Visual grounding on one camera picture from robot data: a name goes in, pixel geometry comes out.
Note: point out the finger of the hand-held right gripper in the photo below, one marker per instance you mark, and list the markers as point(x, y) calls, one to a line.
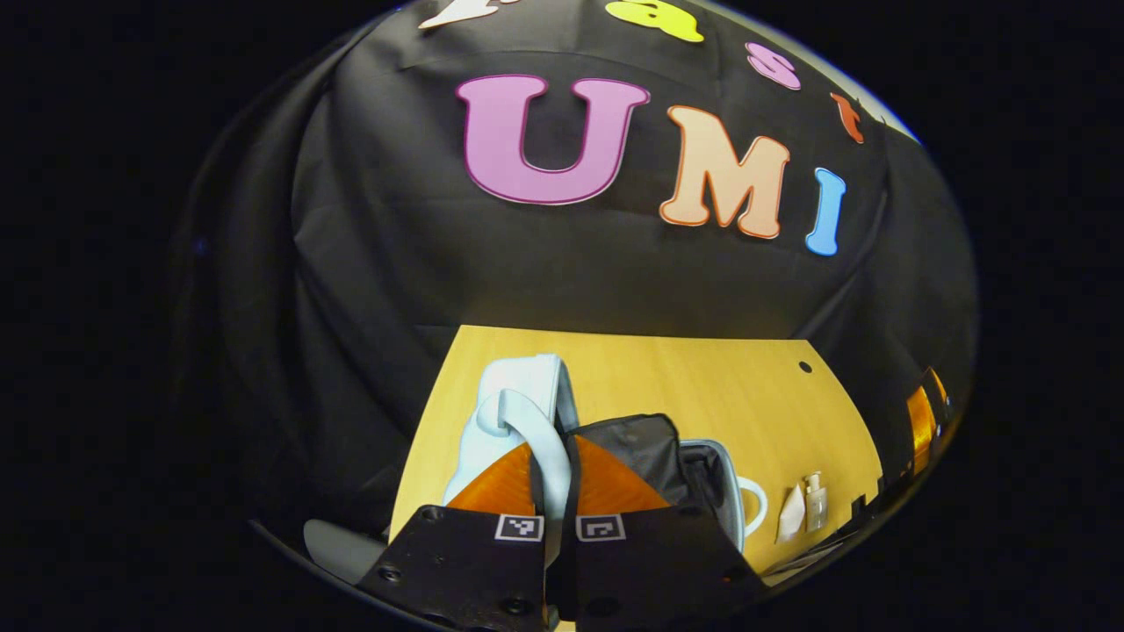
point(940, 391)
point(920, 430)

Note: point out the black backdrop cloth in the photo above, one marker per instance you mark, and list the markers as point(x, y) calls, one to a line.
point(395, 263)

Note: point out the light blue suitcase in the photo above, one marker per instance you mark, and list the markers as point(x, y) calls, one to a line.
point(518, 386)

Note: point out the white squeeze tube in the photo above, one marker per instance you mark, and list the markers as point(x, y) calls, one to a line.
point(791, 518)

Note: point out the white pump bottle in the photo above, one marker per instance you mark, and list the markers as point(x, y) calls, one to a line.
point(817, 509)

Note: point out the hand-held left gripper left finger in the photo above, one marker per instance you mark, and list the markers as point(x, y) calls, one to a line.
point(457, 562)

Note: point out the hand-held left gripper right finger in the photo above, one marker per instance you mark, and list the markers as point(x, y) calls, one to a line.
point(650, 562)

